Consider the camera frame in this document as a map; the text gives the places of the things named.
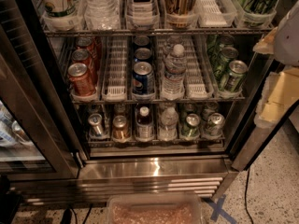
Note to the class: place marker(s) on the clear plastic bin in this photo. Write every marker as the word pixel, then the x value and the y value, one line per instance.
pixel 154 208

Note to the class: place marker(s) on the back blue pepsi can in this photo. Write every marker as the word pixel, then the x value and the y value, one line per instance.
pixel 141 41

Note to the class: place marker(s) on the tea bottle dark label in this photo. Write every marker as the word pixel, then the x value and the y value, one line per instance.
pixel 142 13

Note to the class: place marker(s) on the front blue pepsi can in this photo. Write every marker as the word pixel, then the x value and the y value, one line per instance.
pixel 143 78

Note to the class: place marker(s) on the blue pepsi can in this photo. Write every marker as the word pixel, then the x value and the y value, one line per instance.
pixel 143 78
pixel 141 41
pixel 143 55

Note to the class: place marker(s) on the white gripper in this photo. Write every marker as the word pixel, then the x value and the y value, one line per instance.
pixel 288 36

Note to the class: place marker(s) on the blue tape cross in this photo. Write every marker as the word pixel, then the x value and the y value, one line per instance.
pixel 218 211

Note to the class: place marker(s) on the water bottle bottom shelf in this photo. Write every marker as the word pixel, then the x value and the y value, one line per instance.
pixel 168 124

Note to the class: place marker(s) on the front water bottle middle shelf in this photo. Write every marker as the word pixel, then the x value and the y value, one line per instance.
pixel 175 66

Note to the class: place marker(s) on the dark bottle white cap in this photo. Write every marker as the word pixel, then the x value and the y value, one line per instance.
pixel 144 123

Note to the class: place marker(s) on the steel fridge door right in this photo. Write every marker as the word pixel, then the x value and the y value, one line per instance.
pixel 257 138

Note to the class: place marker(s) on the empty white tray left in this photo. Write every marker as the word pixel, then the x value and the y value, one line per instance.
pixel 115 78

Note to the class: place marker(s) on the middle red soda can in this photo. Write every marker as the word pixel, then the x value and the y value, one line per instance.
pixel 84 56

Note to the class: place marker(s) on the bronze can bottom shelf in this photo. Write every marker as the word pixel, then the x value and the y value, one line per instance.
pixel 120 127

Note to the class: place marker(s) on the front red soda can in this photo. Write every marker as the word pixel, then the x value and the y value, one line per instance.
pixel 81 79

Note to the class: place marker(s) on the glass fridge door left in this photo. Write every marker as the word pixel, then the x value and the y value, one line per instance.
pixel 34 93

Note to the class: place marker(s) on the middle blue pepsi can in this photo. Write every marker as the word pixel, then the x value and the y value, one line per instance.
pixel 143 55

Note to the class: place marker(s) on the silver can bottom shelf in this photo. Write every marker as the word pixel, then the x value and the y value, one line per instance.
pixel 95 120

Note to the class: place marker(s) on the stainless steel fridge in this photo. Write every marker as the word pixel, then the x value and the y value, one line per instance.
pixel 203 165

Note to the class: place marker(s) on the green can bottom shelf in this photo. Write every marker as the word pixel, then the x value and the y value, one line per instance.
pixel 190 126

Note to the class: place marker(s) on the front green can middle shelf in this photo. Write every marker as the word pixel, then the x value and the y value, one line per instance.
pixel 233 76

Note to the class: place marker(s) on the red soda can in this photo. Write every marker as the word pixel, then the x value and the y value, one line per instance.
pixel 81 79
pixel 89 44
pixel 84 56

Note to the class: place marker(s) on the back red soda can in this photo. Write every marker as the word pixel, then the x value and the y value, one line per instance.
pixel 89 44

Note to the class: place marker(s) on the empty white tray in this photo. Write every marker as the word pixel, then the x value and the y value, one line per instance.
pixel 216 13
pixel 115 78
pixel 197 82

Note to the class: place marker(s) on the empty white tray right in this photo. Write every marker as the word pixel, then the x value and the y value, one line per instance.
pixel 197 82

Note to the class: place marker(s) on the back green can middle shelf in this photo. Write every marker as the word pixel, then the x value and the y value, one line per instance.
pixel 216 43

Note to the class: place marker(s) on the empty white top tray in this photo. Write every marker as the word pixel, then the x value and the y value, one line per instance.
pixel 216 13

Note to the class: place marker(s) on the clear water bottle top shelf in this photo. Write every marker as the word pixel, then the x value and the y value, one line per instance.
pixel 102 14

